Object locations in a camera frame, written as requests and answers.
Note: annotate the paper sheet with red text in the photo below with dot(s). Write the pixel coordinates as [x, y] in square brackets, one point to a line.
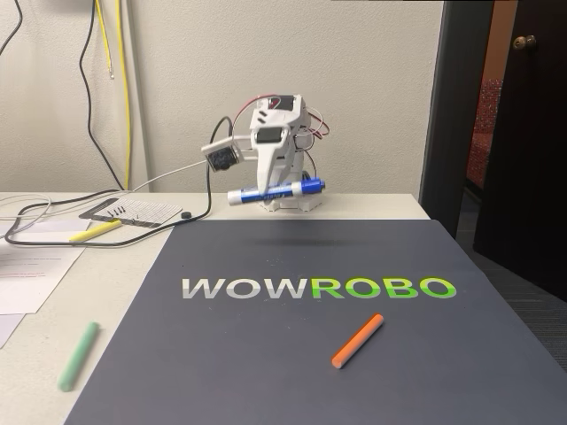
[26, 288]

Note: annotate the white paper sheet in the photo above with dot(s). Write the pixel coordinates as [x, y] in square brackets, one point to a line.
[44, 236]
[53, 225]

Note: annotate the dark brown door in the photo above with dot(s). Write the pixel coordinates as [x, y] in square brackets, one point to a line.
[531, 155]

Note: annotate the dark grey door frame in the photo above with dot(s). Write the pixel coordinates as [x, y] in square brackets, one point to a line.
[447, 110]

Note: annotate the red patterned seat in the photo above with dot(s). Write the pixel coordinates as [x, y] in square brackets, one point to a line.
[483, 133]

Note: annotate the orange chalk stick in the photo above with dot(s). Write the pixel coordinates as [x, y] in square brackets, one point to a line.
[356, 342]

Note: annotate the white framed gripper camera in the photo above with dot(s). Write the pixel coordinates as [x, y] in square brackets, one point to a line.
[221, 157]

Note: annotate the brass door knob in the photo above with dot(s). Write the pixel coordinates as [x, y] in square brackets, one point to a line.
[525, 42]

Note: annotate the grey WOWROBO mat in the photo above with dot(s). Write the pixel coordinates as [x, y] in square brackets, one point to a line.
[310, 389]

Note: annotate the green chalk stick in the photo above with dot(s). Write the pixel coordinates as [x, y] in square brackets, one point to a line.
[80, 354]

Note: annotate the blue cap white marker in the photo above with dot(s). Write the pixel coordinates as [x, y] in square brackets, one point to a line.
[292, 188]

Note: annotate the yellow chalk stick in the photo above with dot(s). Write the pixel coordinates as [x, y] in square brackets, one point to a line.
[95, 231]

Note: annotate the small black round cap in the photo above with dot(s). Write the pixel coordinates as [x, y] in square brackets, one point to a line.
[187, 215]

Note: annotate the pale grey paper sheet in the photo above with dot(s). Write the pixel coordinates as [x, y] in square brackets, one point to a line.
[6, 327]

